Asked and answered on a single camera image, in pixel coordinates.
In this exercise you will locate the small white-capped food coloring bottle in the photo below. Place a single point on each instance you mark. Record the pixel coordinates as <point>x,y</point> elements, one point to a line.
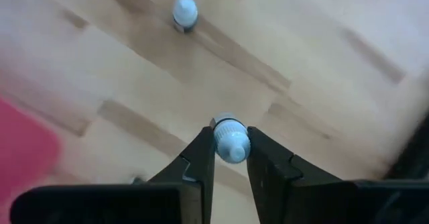
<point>231,140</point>
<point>185,12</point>

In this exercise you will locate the pink translucent plastic bin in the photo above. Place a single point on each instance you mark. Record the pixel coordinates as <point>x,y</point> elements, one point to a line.
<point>23,150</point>

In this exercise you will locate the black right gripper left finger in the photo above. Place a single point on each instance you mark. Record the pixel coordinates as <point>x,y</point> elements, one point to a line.
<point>194,190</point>

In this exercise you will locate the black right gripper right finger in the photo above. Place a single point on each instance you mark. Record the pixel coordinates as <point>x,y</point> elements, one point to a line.
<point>275,190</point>

